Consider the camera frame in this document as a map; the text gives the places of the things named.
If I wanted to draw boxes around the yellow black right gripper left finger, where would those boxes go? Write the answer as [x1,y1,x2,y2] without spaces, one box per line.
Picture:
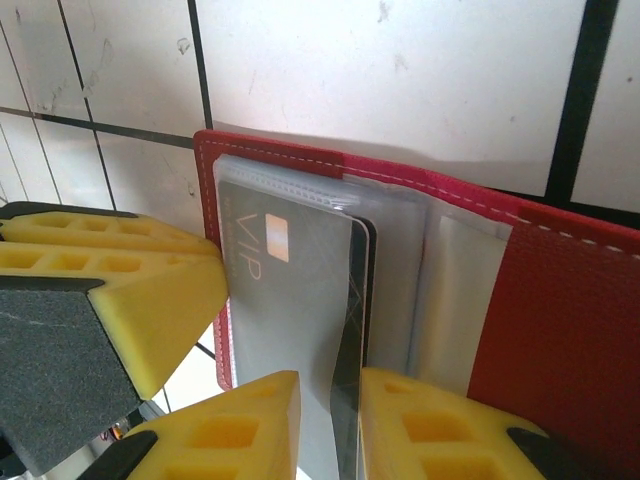
[94,369,304,480]

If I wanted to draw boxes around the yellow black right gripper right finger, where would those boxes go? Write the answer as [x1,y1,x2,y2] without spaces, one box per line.
[359,367,591,480]

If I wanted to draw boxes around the red leather card holder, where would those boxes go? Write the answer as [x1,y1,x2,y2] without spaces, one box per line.
[192,128,640,480]

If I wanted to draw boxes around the black VIP card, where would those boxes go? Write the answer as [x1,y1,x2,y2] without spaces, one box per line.
[218,178,377,480]

